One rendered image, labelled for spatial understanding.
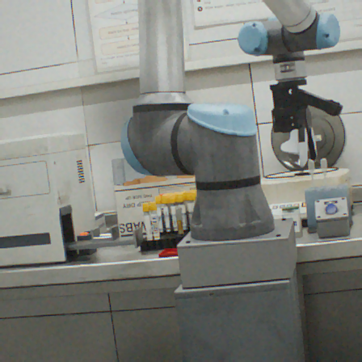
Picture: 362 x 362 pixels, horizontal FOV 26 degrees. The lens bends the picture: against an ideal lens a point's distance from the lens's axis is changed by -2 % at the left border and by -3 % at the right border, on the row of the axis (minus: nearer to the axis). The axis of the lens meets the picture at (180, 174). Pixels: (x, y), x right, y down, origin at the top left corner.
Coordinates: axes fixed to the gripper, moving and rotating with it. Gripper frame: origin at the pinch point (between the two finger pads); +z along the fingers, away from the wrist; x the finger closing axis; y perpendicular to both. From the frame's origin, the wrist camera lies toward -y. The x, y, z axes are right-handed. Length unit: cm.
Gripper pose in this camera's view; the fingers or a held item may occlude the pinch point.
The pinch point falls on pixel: (311, 166)
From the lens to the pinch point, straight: 189.4
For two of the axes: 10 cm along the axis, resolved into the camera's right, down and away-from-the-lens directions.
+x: -3.2, 0.9, -9.4
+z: 1.2, 9.9, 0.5
